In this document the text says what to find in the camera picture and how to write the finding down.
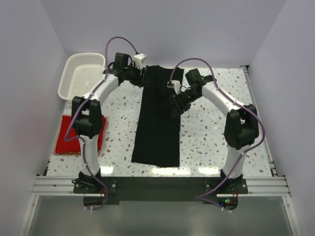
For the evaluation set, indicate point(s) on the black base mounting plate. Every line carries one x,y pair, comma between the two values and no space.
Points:
113,190

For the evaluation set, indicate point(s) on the white plastic basket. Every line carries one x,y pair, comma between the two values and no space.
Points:
81,73

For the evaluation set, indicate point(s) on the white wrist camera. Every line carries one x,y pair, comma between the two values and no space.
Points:
139,60
176,85

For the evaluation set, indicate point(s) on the aluminium frame rail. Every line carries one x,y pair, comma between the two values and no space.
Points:
257,186

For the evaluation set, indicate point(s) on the black t shirt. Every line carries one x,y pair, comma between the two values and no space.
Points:
157,139

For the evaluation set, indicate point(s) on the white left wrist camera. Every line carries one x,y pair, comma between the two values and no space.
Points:
139,60

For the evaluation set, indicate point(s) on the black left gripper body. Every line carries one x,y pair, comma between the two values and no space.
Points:
134,75

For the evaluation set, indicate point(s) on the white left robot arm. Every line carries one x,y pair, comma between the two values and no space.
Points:
87,118

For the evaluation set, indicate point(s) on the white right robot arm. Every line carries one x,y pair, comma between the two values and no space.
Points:
241,126

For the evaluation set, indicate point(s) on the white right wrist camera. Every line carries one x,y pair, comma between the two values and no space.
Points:
176,85

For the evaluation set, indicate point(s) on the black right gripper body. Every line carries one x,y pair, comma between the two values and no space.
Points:
184,100

